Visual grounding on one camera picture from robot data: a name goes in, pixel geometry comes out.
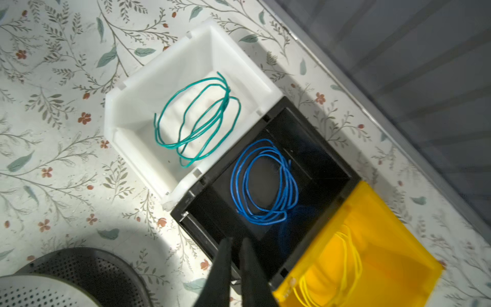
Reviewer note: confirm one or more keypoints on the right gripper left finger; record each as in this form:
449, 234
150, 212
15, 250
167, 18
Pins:
216, 292

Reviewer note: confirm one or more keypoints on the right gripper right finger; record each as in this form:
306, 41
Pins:
255, 288

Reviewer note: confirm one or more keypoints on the grey perforated spool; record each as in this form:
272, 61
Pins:
105, 278

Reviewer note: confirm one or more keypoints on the black plastic bin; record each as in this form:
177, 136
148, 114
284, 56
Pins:
277, 186

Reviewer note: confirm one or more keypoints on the yellow plastic bin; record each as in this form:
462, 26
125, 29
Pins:
364, 256

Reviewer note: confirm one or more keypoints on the white plastic bin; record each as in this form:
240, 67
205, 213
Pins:
174, 118

